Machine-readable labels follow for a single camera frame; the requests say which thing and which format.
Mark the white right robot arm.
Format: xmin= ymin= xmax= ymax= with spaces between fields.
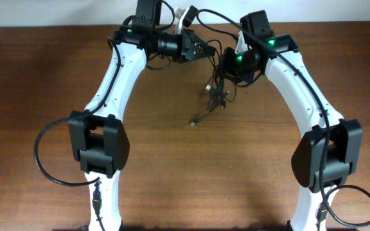
xmin=218 ymin=10 xmax=362 ymax=230

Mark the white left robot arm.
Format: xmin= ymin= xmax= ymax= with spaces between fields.
xmin=69 ymin=1 xmax=216 ymax=230

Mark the black thin plug cable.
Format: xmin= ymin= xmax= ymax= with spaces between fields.
xmin=200 ymin=39 xmax=237 ymax=112

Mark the black USB-A cable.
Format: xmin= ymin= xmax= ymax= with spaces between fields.
xmin=189 ymin=40 xmax=237 ymax=126

